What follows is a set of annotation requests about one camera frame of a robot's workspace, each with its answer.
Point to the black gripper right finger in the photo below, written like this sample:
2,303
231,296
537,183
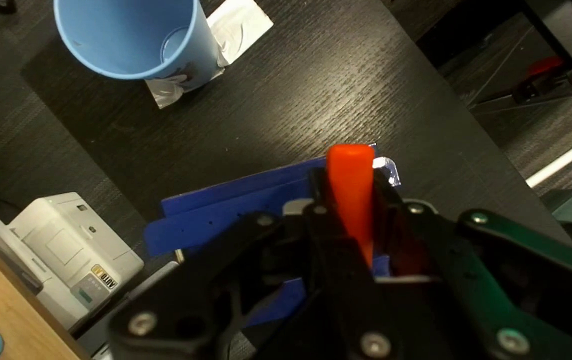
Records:
510,284

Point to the large blue plastic cup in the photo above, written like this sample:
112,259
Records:
121,38

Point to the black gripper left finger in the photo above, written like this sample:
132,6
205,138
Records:
195,311

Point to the orange handled pin object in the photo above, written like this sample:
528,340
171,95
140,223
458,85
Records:
350,181

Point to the white printer device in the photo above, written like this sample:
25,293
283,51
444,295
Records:
69,254

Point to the wooden side table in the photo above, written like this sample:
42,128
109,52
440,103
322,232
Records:
26,328

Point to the blue slotted platform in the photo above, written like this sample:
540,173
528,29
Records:
353,296

